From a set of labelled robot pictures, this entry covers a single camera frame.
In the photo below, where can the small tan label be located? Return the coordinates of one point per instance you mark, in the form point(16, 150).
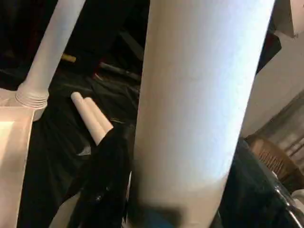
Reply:
point(69, 58)

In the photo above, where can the black work mat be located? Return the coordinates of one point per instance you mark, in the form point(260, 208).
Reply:
point(61, 154)

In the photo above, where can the brown woven basket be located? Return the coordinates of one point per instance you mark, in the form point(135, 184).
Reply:
point(273, 159)

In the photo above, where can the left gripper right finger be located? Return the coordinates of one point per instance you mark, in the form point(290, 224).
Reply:
point(256, 194)

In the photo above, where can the large black case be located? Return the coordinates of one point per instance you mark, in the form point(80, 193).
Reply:
point(107, 23)

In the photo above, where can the white plastic table top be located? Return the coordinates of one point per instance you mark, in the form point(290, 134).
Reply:
point(14, 147)

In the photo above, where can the white plastic table leg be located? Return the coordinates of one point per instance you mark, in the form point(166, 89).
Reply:
point(101, 116)
point(197, 95)
point(88, 118)
point(54, 47)

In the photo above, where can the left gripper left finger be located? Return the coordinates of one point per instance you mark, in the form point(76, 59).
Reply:
point(104, 180)

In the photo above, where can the long grey metal bar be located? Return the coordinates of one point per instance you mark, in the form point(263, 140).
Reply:
point(118, 70)

